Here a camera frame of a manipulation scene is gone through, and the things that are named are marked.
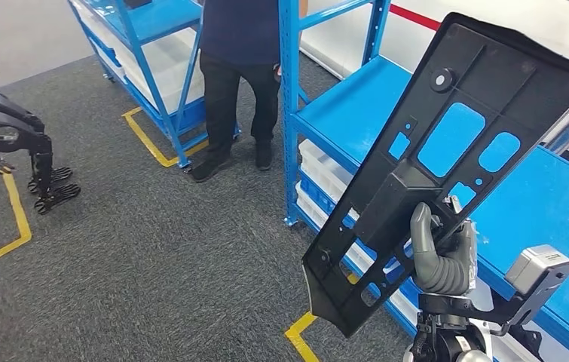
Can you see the red barrier belt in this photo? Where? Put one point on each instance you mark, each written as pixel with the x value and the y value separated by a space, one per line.
pixel 414 16

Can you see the black camera bracket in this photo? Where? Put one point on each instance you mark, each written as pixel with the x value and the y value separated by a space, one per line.
pixel 529 305

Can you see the black plastic bracket part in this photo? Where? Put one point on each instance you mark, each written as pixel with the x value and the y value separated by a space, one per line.
pixel 514 80

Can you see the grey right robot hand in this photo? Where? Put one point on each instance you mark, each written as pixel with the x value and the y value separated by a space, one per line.
pixel 444 272

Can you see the blue plastic crate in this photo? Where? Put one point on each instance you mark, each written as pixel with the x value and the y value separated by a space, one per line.
pixel 316 192

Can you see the blue metal shelf rack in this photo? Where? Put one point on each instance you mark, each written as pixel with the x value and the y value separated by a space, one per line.
pixel 359 105
pixel 164 20

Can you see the black humanoid robot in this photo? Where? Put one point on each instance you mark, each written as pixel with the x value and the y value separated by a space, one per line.
pixel 14 120

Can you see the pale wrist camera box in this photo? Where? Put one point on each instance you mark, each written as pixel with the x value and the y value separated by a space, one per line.
pixel 534 267

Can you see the person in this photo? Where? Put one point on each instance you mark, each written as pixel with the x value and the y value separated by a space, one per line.
pixel 239 30

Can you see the white car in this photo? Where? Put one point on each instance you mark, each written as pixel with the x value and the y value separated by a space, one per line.
pixel 514 15

